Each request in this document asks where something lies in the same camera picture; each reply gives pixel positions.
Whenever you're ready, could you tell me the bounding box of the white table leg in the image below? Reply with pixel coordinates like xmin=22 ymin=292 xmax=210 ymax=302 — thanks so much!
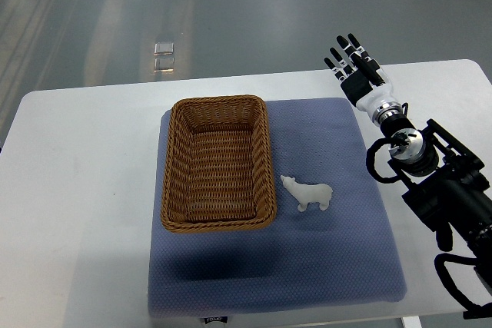
xmin=401 ymin=316 xmax=423 ymax=328

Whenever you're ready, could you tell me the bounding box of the metal floor plate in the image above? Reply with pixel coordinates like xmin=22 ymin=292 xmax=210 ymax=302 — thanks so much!
xmin=154 ymin=41 xmax=175 ymax=73

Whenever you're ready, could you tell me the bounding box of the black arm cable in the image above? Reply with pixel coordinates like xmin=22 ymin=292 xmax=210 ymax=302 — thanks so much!
xmin=434 ymin=253 xmax=492 ymax=320

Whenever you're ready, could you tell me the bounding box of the brown wicker basket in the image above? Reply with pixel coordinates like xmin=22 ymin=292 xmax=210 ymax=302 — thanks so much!
xmin=161 ymin=94 xmax=277 ymax=234

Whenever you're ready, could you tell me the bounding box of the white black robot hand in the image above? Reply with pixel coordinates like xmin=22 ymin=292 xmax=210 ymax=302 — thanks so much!
xmin=324 ymin=34 xmax=394 ymax=114

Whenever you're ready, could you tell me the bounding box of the blue padded mat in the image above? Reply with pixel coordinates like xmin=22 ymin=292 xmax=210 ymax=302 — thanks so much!
xmin=148 ymin=98 xmax=407 ymax=318

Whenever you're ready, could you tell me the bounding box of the white bear figurine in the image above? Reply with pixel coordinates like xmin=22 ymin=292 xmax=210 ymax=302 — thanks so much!
xmin=280 ymin=175 xmax=333 ymax=212

